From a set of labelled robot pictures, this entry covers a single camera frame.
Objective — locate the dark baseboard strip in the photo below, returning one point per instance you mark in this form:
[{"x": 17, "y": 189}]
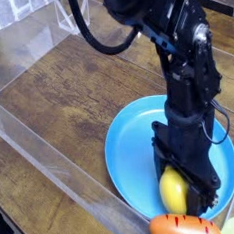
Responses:
[{"x": 218, "y": 7}]

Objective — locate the orange toy carrot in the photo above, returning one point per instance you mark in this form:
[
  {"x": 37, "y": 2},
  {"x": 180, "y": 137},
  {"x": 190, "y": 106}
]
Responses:
[{"x": 185, "y": 224}]

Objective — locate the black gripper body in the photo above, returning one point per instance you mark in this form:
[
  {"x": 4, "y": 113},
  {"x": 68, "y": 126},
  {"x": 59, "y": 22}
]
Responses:
[{"x": 185, "y": 147}]

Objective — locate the blue round plastic tray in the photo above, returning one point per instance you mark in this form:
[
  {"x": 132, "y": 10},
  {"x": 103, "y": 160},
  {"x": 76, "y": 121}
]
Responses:
[{"x": 130, "y": 160}]

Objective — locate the yellow toy lemon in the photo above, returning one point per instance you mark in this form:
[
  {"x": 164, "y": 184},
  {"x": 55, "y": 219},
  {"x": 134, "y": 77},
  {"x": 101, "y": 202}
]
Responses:
[{"x": 173, "y": 191}]

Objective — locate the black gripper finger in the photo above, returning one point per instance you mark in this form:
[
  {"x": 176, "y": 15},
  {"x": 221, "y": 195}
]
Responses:
[
  {"x": 158, "y": 162},
  {"x": 196, "y": 202}
]

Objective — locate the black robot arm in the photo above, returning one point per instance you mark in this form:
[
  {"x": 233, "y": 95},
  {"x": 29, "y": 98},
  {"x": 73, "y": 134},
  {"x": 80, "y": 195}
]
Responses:
[{"x": 183, "y": 41}]

